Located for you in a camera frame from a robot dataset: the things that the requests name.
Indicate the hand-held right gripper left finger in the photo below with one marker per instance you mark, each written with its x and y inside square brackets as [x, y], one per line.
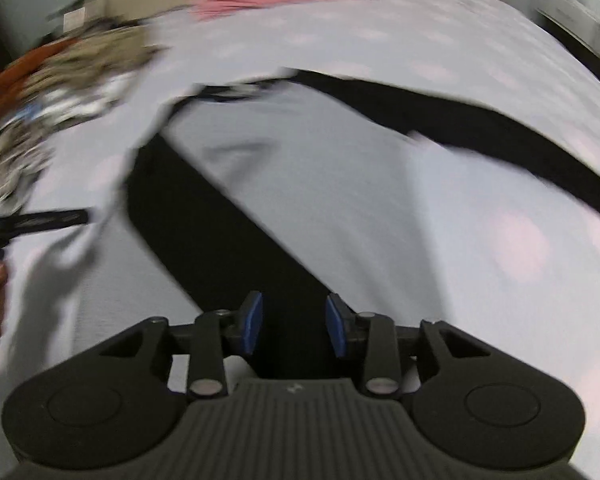
[252, 322]

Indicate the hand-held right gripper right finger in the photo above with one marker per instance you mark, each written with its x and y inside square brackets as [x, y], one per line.
[336, 325]

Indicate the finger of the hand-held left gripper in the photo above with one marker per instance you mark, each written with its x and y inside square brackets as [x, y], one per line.
[45, 221]

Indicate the grey shirt with black sleeves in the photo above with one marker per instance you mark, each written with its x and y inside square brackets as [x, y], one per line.
[305, 185]

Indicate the pile of beige striped clothes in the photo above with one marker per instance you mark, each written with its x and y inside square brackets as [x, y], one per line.
[90, 55]

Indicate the grey and white crumpled cloth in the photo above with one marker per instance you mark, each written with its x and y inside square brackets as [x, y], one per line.
[10, 160]

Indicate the orange cloth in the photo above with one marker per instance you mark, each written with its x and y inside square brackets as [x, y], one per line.
[30, 67]

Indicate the dark shiny object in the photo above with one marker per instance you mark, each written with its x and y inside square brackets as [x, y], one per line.
[75, 12]

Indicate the white cabinet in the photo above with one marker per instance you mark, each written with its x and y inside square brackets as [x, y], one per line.
[575, 15]

